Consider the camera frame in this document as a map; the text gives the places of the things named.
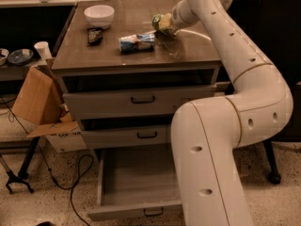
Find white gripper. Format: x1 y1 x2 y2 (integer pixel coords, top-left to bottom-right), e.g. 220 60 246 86
158 0 198 37

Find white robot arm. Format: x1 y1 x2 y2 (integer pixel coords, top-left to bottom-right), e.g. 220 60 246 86
171 0 293 226

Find blue white soda can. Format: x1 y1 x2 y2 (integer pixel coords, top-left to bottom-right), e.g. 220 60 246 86
119 33 155 53

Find grey drawer cabinet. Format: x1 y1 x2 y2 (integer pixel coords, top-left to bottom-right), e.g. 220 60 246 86
51 0 225 162

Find top grey drawer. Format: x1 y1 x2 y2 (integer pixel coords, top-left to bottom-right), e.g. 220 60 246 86
63 85 216 121

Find grey drawer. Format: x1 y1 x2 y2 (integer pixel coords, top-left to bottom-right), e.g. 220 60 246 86
87 144 182 221
63 85 216 121
82 124 170 149

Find middle grey drawer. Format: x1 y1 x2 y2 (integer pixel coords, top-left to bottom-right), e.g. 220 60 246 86
82 124 170 149

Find bottom grey drawer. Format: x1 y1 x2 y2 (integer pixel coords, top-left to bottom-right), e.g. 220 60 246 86
87 144 182 221

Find white bowl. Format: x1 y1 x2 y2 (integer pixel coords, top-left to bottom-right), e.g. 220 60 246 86
84 5 115 28

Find dark snack packet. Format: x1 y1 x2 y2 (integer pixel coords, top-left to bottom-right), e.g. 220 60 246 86
87 28 103 45

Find black office chair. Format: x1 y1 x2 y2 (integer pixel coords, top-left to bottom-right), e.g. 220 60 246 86
244 0 301 186

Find white paper cup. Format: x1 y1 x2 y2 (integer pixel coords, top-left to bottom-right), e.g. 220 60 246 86
34 41 52 60

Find brown cardboard box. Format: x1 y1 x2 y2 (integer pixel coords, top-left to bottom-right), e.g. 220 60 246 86
12 66 87 153

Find dark blue plate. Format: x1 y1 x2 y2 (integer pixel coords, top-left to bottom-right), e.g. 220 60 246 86
8 49 34 66

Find small bowl at left edge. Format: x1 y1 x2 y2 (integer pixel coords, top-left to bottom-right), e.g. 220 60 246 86
0 48 9 67

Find black stand leg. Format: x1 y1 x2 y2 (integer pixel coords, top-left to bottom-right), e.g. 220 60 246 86
18 137 40 179

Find black clamp tool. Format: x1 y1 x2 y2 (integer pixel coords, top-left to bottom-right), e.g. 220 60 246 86
0 154 34 194

